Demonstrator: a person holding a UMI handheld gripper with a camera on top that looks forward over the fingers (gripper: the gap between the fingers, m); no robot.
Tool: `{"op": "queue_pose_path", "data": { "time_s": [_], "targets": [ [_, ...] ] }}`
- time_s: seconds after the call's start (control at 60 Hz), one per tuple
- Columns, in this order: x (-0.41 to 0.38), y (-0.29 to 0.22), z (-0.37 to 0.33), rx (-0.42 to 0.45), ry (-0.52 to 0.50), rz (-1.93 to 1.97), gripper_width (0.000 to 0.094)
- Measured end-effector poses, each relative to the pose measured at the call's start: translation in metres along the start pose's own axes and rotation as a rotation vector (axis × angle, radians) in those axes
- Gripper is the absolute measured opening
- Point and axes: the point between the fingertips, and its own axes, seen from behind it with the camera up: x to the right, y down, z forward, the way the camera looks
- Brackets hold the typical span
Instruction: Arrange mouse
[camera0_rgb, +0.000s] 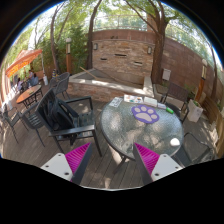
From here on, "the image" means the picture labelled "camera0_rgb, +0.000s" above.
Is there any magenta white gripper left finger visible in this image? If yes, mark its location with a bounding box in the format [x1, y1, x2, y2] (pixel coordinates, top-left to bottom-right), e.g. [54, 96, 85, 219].
[42, 143, 92, 185]

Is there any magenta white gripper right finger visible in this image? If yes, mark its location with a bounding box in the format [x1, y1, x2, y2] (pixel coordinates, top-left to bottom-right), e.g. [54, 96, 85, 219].
[133, 143, 182, 185]

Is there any white computer mouse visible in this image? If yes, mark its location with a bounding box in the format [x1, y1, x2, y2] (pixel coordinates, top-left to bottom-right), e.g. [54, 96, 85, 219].
[170, 138, 180, 147]

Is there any purple paw print mouse pad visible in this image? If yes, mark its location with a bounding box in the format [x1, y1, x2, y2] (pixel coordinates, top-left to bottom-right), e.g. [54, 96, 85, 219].
[131, 105, 159, 124]

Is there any black chair at right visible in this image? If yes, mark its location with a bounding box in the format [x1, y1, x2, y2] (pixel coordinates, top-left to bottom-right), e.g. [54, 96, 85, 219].
[172, 132, 215, 167]

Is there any round glass patio table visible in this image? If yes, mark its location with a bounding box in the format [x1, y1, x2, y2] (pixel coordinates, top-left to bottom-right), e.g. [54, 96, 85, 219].
[100, 100, 184, 172]

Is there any black backpack on chair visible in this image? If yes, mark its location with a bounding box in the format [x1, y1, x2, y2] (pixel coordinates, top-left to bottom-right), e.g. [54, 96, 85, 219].
[44, 98, 76, 131]

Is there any green small object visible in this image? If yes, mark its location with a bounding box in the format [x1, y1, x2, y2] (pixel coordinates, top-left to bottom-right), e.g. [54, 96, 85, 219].
[166, 107, 174, 114]

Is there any black plastic patio chair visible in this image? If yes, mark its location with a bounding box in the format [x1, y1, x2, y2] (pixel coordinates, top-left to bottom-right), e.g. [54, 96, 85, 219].
[35, 89, 102, 155]

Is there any grey chair at left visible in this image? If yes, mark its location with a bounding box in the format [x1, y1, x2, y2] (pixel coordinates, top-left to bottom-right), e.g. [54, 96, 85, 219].
[18, 101, 46, 148]

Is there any white box on table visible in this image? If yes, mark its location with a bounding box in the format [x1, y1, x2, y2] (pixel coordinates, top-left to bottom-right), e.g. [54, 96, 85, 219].
[144, 97, 158, 107]

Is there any white rectangular planter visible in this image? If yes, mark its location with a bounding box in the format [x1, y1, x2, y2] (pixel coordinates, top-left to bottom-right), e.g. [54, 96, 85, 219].
[187, 100, 203, 122]

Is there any grey chair behind table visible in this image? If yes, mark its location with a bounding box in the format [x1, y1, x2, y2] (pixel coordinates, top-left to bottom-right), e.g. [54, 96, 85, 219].
[160, 83, 189, 123]

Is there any colourful picture card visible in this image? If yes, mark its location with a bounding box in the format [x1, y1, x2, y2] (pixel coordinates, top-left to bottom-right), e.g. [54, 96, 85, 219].
[124, 94, 143, 103]

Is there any white booklet on table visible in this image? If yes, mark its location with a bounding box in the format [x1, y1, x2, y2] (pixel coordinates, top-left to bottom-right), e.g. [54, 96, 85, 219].
[109, 97, 123, 107]

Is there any grey chair far left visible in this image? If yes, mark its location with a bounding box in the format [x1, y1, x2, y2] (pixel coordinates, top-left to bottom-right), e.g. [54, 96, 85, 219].
[3, 105, 20, 138]

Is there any round wooden table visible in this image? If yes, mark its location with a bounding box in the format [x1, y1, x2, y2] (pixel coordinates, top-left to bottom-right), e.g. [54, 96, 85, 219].
[16, 85, 43, 108]

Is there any grey mesh chair background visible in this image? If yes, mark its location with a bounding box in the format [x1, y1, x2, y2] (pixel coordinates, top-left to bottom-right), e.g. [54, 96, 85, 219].
[49, 72, 70, 95]

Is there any seated person in blue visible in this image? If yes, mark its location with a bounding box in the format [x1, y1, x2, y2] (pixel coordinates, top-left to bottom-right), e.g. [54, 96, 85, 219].
[30, 74, 39, 86]

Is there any orange patio umbrella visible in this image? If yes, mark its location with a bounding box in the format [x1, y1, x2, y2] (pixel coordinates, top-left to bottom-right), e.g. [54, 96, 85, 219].
[6, 49, 42, 78]

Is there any wooden lamp post left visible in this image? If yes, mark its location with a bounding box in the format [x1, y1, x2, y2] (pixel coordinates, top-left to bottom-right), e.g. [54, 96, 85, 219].
[66, 38, 72, 74]

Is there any wooden lamp post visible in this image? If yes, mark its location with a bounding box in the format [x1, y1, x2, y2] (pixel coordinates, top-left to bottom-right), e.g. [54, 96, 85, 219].
[66, 38, 72, 74]
[195, 59, 208, 101]

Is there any wooden lamp post right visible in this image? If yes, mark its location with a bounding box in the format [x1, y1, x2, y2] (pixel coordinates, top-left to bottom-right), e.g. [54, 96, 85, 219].
[195, 59, 208, 101]

